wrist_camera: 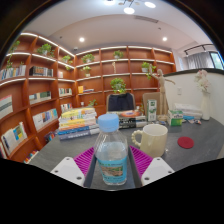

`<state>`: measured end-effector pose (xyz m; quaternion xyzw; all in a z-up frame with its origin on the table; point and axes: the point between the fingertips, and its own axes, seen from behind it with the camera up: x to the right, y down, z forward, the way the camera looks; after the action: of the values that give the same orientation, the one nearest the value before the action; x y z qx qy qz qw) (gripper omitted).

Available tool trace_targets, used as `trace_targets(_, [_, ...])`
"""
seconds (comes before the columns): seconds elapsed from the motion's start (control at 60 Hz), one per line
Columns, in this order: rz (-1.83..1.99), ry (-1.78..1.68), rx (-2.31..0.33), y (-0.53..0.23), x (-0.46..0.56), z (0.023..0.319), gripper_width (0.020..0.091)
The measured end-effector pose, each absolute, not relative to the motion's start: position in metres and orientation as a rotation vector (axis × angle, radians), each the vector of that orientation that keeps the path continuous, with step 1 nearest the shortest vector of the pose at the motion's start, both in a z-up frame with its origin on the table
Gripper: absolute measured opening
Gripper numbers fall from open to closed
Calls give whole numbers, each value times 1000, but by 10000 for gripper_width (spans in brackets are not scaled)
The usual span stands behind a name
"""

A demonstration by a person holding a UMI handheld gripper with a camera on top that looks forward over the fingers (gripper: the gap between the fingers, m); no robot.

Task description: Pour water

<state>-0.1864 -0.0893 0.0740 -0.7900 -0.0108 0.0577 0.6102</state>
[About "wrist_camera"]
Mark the white vase with flowers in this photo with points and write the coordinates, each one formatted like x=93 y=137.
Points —
x=205 y=106

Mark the small green white carton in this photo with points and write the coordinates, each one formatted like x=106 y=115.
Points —
x=152 y=110

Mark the flat round red coaster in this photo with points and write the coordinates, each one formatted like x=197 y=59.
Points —
x=185 y=142

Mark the wooden artist mannequin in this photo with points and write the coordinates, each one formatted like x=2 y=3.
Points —
x=162 y=90

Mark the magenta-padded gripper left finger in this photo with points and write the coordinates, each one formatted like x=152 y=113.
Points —
x=68 y=170

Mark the clear blue-capped water bottle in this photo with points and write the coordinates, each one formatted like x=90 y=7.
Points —
x=111 y=156

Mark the cream ceramic mug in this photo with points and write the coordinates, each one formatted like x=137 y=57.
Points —
x=154 y=140

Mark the ceiling lights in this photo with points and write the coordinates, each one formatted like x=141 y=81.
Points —
x=129 y=10

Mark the stack of dark books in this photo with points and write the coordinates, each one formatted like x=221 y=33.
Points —
x=132 y=120

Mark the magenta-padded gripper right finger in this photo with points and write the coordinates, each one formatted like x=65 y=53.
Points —
x=156 y=170

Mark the white wall switch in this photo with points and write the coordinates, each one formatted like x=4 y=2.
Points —
x=179 y=90

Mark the green tissue box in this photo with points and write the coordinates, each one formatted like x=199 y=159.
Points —
x=175 y=118

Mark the tan chair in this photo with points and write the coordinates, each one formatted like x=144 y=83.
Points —
x=148 y=100

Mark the stack of colourful books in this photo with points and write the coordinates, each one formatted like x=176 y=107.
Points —
x=76 y=125

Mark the grey curtain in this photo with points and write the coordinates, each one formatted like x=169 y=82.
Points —
x=199 y=60

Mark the wooden shelf unit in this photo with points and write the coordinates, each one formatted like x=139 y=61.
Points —
x=46 y=90

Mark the window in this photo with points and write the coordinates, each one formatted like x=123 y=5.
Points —
x=217 y=60

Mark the chair with dark jacket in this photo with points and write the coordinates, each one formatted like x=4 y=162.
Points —
x=120 y=102

